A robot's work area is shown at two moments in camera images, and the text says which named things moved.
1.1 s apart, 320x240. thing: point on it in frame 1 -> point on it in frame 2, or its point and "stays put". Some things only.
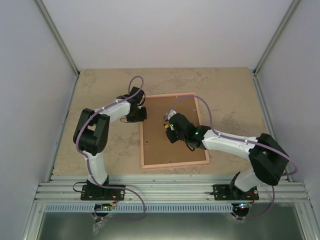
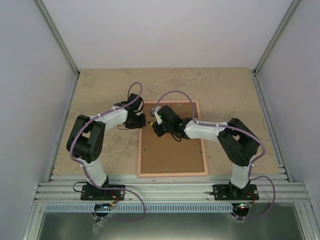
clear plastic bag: (97, 226) stays put
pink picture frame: (184, 95) -> (140, 175)
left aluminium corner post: (45, 14) stays put
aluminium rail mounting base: (166, 189) stays put
